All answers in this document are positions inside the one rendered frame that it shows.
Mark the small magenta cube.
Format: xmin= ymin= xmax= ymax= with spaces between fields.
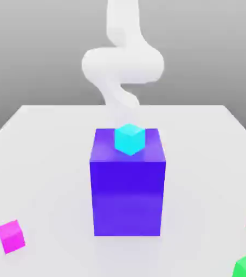
xmin=0 ymin=219 xmax=26 ymax=255

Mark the large purple box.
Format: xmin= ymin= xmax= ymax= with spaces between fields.
xmin=89 ymin=128 xmax=166 ymax=237

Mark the small cyan cube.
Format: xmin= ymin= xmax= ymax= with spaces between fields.
xmin=114 ymin=123 xmax=146 ymax=156

